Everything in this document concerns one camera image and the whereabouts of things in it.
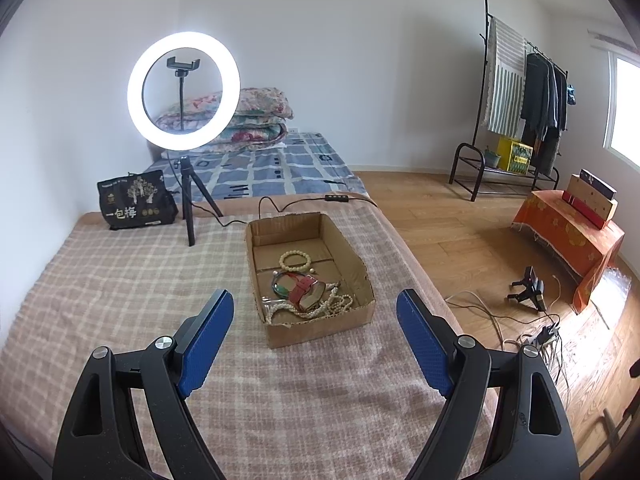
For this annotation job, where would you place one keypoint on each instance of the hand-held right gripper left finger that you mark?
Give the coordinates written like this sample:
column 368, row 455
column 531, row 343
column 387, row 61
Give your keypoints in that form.
column 210, row 345

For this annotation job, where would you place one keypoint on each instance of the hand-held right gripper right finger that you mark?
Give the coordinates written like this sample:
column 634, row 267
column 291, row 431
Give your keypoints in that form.
column 425, row 345

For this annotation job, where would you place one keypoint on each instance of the pink plaid blanket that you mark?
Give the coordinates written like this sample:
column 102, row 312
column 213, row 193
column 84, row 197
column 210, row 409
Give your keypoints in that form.
column 150, row 280

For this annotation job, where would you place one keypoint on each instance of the black tripod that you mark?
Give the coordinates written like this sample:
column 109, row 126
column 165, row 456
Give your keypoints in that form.
column 187, row 195

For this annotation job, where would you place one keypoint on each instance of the black printed bag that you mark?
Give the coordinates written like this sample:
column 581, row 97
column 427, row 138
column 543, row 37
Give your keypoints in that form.
column 135, row 205

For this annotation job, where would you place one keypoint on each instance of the orange covered side table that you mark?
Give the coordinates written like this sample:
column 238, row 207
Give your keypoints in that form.
column 565, row 240

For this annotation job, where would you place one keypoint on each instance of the blue checkered bed sheet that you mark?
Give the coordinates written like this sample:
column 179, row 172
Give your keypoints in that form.
column 280, row 170

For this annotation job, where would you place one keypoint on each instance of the small green pot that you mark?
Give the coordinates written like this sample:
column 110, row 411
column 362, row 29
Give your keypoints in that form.
column 492, row 159

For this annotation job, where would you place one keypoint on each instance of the yellow crate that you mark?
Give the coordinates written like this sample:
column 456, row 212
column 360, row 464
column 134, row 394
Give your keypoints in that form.
column 515, row 157

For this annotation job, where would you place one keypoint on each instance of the brown cardboard box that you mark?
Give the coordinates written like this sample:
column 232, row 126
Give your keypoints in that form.
column 592, row 201

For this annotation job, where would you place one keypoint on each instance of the dark blue flat box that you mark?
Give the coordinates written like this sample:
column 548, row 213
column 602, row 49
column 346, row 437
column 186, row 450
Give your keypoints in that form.
column 597, row 182

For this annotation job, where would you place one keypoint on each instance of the folded floral quilt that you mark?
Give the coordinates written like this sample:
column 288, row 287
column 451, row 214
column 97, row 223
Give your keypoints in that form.
column 260, row 105

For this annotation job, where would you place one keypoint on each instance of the dark hanging clothes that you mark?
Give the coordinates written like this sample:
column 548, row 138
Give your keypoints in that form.
column 537, row 95

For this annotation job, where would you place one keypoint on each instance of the striped towel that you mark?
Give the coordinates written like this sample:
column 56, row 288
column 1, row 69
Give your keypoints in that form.
column 505, row 80

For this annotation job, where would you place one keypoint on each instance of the black phone clamp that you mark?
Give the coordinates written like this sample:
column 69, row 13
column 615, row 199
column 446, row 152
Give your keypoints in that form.
column 183, row 63

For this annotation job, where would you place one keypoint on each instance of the window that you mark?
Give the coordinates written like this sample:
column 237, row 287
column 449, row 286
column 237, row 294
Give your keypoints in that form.
column 627, row 110

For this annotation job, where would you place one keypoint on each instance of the black clothes rack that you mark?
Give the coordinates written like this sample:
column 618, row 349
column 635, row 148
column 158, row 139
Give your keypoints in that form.
column 486, row 10

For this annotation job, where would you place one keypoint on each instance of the small black tripod camera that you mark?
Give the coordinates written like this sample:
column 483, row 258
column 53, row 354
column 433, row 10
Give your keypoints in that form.
column 532, row 287

